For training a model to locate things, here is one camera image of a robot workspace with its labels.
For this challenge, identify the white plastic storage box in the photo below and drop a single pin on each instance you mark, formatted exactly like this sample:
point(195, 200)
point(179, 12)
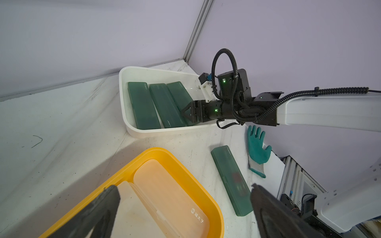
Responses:
point(156, 76)

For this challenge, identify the clear pencil case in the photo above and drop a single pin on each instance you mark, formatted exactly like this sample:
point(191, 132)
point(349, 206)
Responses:
point(170, 206)
point(133, 219)

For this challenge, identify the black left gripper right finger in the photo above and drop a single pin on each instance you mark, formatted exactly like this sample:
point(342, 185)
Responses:
point(275, 220)

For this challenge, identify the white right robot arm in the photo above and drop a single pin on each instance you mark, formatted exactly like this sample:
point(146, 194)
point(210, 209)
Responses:
point(356, 108)

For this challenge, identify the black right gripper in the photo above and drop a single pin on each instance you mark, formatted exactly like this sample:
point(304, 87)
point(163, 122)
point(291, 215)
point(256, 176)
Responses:
point(245, 104)

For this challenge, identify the green pencil case back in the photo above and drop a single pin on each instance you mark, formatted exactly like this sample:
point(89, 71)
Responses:
point(143, 107)

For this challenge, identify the green pencil case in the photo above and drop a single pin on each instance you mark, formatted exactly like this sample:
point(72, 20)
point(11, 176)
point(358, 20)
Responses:
point(143, 107)
point(234, 183)
point(181, 98)

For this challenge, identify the green pencil case back angled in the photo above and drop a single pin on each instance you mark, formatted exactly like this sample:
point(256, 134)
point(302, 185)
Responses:
point(166, 107)

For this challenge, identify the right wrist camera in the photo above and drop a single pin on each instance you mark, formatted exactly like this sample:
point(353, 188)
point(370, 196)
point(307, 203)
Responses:
point(205, 85)

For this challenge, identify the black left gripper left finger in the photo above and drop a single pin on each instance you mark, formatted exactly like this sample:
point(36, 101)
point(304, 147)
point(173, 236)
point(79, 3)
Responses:
point(96, 219)

